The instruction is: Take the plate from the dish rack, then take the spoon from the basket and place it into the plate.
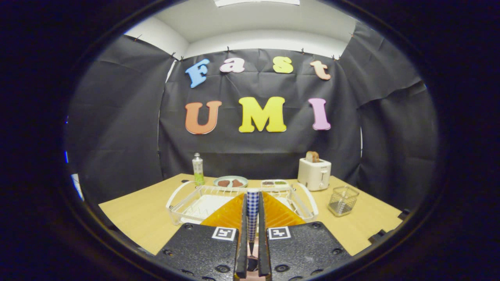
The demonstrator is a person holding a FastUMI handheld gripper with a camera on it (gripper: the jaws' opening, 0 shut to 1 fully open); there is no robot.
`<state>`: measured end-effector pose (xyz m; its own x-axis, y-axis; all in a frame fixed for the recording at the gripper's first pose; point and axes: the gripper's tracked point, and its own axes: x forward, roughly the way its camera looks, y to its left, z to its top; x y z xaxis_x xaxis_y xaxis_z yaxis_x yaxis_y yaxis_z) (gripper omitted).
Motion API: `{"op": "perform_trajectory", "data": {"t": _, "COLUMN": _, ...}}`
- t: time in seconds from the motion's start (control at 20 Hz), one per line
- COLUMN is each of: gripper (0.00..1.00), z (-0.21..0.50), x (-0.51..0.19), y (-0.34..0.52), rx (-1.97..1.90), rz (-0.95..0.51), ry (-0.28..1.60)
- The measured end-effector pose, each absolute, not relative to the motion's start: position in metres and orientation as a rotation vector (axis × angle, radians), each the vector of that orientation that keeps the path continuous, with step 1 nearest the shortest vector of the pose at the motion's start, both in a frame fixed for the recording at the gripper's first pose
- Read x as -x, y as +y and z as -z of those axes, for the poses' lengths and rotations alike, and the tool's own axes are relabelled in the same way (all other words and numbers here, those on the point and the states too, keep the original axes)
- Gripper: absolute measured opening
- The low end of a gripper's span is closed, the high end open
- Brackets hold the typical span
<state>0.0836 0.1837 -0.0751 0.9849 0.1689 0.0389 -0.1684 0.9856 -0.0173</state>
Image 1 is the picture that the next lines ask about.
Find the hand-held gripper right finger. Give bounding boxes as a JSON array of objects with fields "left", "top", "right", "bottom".
[{"left": 258, "top": 191, "right": 352, "bottom": 281}]

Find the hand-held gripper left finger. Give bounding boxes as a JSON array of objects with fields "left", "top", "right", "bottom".
[{"left": 154, "top": 192, "right": 248, "bottom": 281}]

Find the white wire dish rack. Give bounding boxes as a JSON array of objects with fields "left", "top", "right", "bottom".
[{"left": 166, "top": 181, "right": 319, "bottom": 226}]

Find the metal wire basket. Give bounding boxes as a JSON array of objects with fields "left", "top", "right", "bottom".
[{"left": 328, "top": 186, "right": 359, "bottom": 217}]

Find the blue checked handle spoon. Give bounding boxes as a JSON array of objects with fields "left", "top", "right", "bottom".
[{"left": 246, "top": 189, "right": 260, "bottom": 258}]

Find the pale green plate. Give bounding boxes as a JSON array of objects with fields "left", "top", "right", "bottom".
[{"left": 213, "top": 176, "right": 248, "bottom": 188}]

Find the cream toaster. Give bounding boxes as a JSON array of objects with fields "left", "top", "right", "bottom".
[{"left": 298, "top": 157, "right": 332, "bottom": 191}]

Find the clear bottle green liquid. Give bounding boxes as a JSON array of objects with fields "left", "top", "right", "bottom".
[{"left": 192, "top": 153, "right": 205, "bottom": 186}]

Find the black backdrop cloth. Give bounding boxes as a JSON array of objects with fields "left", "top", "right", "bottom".
[{"left": 64, "top": 21, "right": 440, "bottom": 211}]

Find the ceiling light panel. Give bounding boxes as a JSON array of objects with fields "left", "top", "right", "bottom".
[{"left": 214, "top": 0, "right": 300, "bottom": 7}]

